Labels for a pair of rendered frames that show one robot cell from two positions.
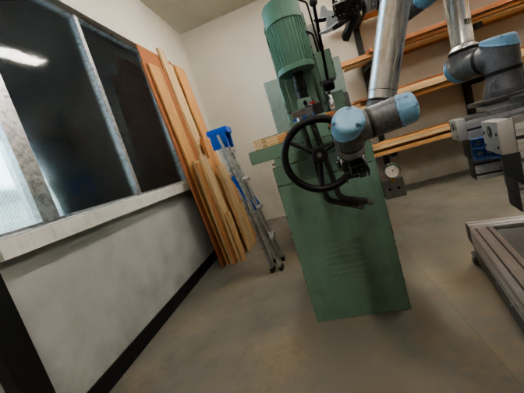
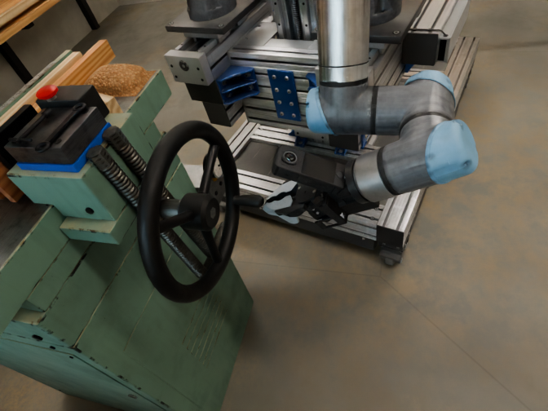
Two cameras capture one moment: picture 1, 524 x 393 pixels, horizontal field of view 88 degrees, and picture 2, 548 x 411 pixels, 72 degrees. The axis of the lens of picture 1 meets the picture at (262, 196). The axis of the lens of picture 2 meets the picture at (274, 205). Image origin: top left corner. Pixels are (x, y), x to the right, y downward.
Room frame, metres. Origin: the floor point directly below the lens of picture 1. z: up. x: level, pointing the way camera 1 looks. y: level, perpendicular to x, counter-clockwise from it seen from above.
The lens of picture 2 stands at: (0.81, 0.14, 1.24)
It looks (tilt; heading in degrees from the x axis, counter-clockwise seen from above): 47 degrees down; 283
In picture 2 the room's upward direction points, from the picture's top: 17 degrees counter-clockwise
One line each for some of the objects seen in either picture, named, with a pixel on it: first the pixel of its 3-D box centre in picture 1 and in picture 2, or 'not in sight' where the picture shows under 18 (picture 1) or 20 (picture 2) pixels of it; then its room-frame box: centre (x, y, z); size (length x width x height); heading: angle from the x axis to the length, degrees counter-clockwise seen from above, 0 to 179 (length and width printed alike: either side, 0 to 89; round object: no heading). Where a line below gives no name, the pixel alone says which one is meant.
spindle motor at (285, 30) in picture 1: (288, 40); not in sight; (1.35, -0.33, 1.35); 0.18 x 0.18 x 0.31
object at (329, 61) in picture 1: (325, 67); not in sight; (1.52, -0.53, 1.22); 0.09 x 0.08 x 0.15; 166
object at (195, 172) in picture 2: (391, 185); (198, 185); (1.15, -0.55, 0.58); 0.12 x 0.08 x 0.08; 166
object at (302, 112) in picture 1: (307, 111); (62, 124); (1.16, -0.29, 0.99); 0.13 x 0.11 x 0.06; 76
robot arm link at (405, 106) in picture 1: (388, 115); (415, 110); (0.67, -0.35, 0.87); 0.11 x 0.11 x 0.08; 76
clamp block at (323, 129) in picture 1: (310, 129); (88, 164); (1.17, -0.28, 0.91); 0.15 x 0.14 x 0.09; 76
